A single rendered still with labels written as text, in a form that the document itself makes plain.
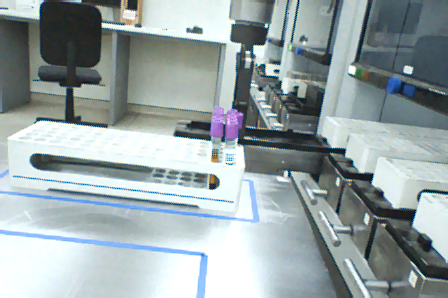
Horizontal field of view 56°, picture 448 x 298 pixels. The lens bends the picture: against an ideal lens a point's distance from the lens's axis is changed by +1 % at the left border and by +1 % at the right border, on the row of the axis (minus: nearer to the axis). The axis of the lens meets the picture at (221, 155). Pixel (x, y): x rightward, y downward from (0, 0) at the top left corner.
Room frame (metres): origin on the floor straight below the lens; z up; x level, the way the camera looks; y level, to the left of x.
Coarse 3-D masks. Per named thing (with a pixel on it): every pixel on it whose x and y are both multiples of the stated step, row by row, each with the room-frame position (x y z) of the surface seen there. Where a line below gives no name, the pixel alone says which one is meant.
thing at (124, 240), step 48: (0, 144) 0.63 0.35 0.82; (0, 192) 0.46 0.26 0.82; (48, 192) 0.48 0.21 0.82; (288, 192) 0.58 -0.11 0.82; (0, 240) 0.36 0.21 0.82; (48, 240) 0.37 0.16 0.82; (96, 240) 0.38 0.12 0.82; (144, 240) 0.39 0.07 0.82; (192, 240) 0.40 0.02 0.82; (240, 240) 0.42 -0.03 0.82; (288, 240) 0.43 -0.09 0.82; (0, 288) 0.29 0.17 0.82; (48, 288) 0.30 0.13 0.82; (96, 288) 0.30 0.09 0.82; (144, 288) 0.31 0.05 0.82; (192, 288) 0.32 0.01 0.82; (240, 288) 0.33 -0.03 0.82; (288, 288) 0.34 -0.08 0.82
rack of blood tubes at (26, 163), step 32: (32, 128) 0.54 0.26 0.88; (64, 128) 0.56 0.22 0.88; (96, 128) 0.58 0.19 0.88; (32, 160) 0.55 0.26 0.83; (64, 160) 0.58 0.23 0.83; (96, 160) 0.58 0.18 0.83; (128, 160) 0.49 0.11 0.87; (160, 160) 0.49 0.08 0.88; (192, 160) 0.49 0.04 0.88; (96, 192) 0.49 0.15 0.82; (128, 192) 0.49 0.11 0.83; (160, 192) 0.49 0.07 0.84; (192, 192) 0.49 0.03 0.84; (224, 192) 0.49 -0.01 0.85
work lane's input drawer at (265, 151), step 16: (176, 128) 0.88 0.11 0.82; (192, 128) 0.95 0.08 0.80; (208, 128) 0.97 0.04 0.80; (224, 128) 0.97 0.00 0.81; (256, 128) 0.98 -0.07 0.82; (240, 144) 0.86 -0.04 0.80; (256, 144) 0.87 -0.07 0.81; (272, 144) 0.87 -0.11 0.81; (288, 144) 0.87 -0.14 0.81; (304, 144) 0.88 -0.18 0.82; (320, 144) 0.92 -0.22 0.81; (256, 160) 0.86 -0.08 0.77; (272, 160) 0.86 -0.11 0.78; (288, 160) 0.86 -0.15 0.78; (304, 160) 0.87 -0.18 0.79; (320, 160) 0.87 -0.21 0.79
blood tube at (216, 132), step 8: (216, 120) 0.50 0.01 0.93; (216, 128) 0.49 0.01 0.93; (216, 136) 0.49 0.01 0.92; (216, 144) 0.49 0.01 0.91; (216, 152) 0.49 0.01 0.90; (216, 160) 0.49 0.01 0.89; (208, 176) 0.50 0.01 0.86; (216, 176) 0.50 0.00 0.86; (208, 184) 0.50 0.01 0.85; (216, 184) 0.50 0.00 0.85
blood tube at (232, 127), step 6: (228, 126) 0.49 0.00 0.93; (234, 126) 0.49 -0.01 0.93; (228, 132) 0.49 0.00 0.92; (234, 132) 0.49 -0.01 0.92; (228, 138) 0.49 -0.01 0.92; (234, 138) 0.49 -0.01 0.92; (228, 144) 0.49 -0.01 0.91; (234, 144) 0.50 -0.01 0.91; (228, 150) 0.49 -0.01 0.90; (234, 150) 0.50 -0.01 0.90; (228, 156) 0.49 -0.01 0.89; (228, 162) 0.49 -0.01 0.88
